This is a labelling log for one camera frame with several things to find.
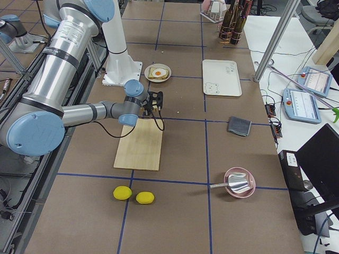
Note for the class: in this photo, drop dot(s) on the aluminium frame post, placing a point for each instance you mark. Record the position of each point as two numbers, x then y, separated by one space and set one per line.
276 37

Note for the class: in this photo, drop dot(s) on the wooden cutting board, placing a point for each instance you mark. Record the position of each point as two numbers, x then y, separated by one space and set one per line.
140 149

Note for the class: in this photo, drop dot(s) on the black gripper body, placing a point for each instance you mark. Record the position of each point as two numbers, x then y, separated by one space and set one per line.
145 110

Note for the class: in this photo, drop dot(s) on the near blue teach pendant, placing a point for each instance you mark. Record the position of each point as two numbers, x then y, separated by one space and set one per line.
300 106

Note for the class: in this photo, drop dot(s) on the bread slice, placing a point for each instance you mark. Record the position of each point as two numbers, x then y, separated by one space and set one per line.
152 69

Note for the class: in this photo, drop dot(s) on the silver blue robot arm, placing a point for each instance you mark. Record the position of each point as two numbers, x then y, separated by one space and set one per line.
35 124
11 28

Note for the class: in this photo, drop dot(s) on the yellow lemon right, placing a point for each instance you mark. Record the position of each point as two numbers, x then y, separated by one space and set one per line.
145 198

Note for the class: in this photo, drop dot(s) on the metal scoop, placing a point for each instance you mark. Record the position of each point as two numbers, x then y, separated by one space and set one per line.
236 182

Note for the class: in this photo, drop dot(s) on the yellow lemon left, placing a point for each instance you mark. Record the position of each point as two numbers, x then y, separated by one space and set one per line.
122 193

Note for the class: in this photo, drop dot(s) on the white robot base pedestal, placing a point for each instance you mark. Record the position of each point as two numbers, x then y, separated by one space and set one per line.
120 67

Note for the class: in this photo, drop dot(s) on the grey folded cloth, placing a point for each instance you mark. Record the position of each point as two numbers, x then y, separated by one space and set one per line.
239 126

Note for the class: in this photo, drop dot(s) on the black box device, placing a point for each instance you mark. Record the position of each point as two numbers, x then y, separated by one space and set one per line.
291 171

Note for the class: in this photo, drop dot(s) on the black laptop monitor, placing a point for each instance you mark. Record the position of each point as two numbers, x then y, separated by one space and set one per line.
318 158

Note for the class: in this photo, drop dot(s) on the far blue teach pendant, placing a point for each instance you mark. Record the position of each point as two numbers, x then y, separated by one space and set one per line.
315 80

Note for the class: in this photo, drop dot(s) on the white round plate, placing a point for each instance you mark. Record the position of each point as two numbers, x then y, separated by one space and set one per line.
146 72

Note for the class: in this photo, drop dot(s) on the yellow lemon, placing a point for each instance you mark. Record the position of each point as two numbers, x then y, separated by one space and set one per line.
122 193
145 198

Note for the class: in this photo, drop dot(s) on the dark green wine bottle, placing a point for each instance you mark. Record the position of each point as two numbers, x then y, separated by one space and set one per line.
227 20

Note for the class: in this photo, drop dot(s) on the copper wire bottle rack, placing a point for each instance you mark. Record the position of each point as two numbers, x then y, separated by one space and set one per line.
230 35

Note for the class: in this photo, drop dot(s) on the pink bowl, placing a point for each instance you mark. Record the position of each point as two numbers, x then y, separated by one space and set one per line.
251 179

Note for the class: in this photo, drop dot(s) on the fried egg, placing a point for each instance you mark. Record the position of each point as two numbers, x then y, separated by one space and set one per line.
159 73

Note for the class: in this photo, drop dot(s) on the cream bear serving tray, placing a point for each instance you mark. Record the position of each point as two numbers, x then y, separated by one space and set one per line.
221 78

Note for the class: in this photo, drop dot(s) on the blue teach pendant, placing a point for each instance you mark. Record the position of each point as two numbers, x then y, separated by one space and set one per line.
300 106
315 80

